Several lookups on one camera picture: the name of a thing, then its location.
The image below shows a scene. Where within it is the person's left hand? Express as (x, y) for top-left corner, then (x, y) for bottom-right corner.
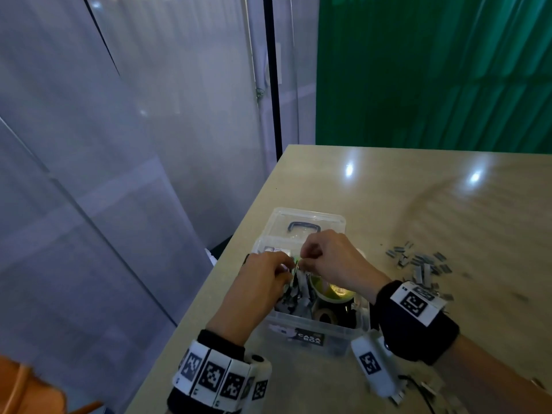
(207, 251), (296, 346)

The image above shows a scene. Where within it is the person's right hand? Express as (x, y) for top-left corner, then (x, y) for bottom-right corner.
(297, 229), (393, 302)

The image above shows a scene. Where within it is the transparent storage box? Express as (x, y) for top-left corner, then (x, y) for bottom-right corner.
(244, 246), (374, 357)

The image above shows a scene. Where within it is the pile of metal staple strips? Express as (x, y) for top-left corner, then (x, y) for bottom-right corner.
(384, 241), (471, 414)

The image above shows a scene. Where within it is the transparent box lid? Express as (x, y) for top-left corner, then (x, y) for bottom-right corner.
(252, 208), (348, 255)

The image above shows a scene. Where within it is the green curtain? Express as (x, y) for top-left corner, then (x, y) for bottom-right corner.
(316, 0), (552, 154)

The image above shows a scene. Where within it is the orange chair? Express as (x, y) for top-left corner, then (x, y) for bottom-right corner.
(0, 356), (103, 414)

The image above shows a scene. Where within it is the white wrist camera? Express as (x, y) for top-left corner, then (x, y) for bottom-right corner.
(350, 330), (407, 404)
(240, 353), (274, 414)

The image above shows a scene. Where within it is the black camera cable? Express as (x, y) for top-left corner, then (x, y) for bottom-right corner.
(405, 375), (441, 414)

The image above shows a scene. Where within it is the black window post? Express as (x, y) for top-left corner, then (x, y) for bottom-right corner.
(264, 0), (284, 162)

